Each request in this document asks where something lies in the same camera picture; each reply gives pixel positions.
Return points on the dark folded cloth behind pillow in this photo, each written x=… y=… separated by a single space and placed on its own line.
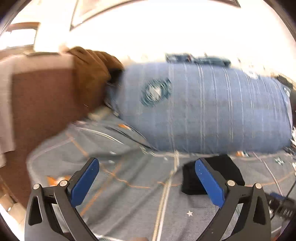
x=206 y=60

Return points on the beige small box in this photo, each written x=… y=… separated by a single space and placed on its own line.
x=100 y=113

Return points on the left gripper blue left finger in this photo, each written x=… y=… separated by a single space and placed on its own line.
x=81 y=181

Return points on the blue plaid pillow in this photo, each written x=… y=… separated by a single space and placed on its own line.
x=203 y=108

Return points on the brown cloth on headboard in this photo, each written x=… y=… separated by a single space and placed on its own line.
x=93 y=71

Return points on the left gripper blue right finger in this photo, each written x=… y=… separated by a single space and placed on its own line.
x=213 y=182

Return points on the brown wooden headboard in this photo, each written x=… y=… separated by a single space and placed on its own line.
x=38 y=100

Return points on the grey patterned bed sheet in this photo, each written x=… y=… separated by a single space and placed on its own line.
x=137 y=192

